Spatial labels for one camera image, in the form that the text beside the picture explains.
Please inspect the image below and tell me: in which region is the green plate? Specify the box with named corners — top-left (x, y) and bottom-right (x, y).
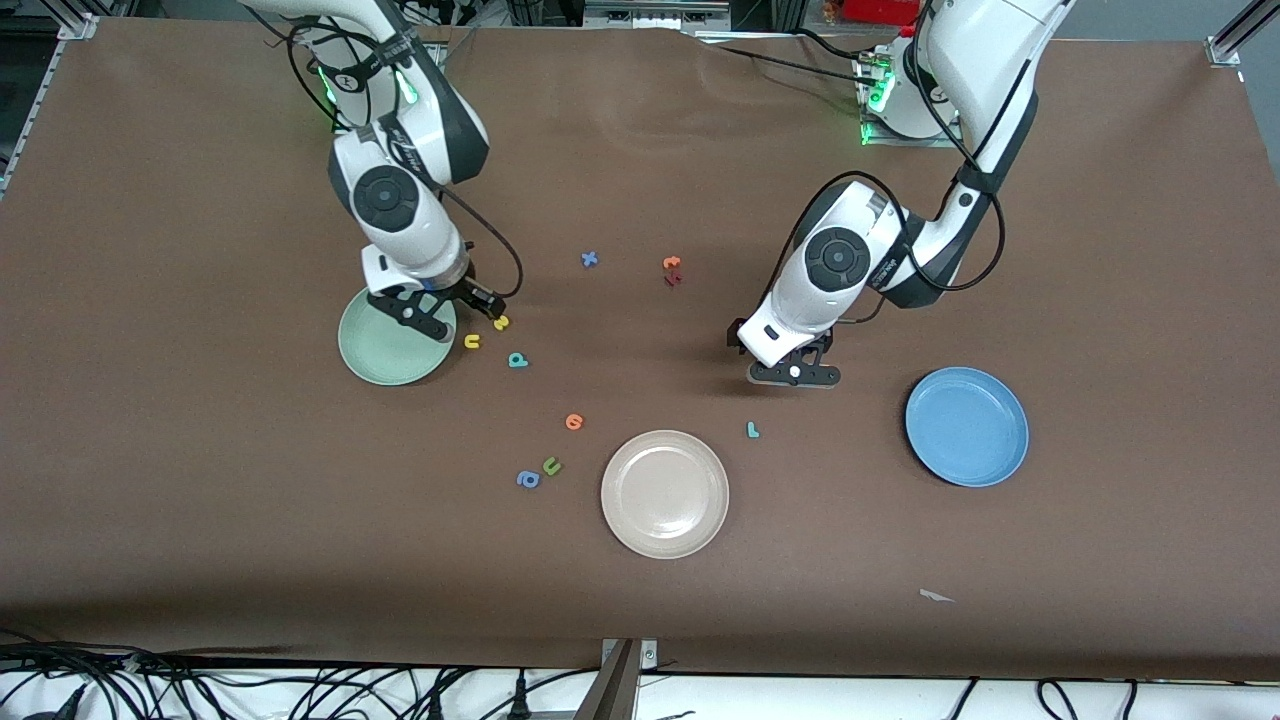
top-left (338, 288), bottom-right (453, 387)

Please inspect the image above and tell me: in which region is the blue plate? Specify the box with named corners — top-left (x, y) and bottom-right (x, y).
top-left (905, 366), bottom-right (1030, 488)

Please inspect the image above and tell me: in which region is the beige plate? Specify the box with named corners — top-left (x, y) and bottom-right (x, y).
top-left (600, 430), bottom-right (730, 560)

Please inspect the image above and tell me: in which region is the brown table cover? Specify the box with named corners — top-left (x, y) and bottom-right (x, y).
top-left (0, 15), bottom-right (1280, 683)

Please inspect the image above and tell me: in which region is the grey metal box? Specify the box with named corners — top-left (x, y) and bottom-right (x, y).
top-left (583, 0), bottom-right (731, 31)

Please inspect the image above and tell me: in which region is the red box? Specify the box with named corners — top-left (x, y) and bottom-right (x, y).
top-left (845, 0), bottom-right (926, 26)

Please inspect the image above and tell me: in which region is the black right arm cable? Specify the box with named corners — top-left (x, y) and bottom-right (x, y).
top-left (262, 15), bottom-right (524, 323)

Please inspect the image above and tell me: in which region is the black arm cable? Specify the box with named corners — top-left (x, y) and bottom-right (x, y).
top-left (262, 15), bottom-right (524, 323)
top-left (770, 0), bottom-right (1043, 326)

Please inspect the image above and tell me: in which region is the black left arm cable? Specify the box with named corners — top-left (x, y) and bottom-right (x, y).
top-left (770, 0), bottom-right (1043, 326)

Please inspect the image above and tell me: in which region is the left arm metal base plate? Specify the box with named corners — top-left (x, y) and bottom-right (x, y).
top-left (855, 50), bottom-right (966, 149)

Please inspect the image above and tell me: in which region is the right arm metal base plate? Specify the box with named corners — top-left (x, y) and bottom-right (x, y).
top-left (330, 40), bottom-right (448, 136)

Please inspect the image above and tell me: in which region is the long black table cable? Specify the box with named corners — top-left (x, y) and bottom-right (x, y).
top-left (690, 32), bottom-right (881, 81)

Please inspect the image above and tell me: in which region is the short black table cable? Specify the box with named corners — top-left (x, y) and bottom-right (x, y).
top-left (790, 28), bottom-right (871, 63)

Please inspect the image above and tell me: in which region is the metal table bracket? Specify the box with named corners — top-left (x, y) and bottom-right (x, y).
top-left (575, 638), bottom-right (658, 720)

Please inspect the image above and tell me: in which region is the aluminium frame profile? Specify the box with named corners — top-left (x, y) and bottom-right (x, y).
top-left (0, 12), bottom-right (101, 196)
top-left (1205, 0), bottom-right (1280, 69)

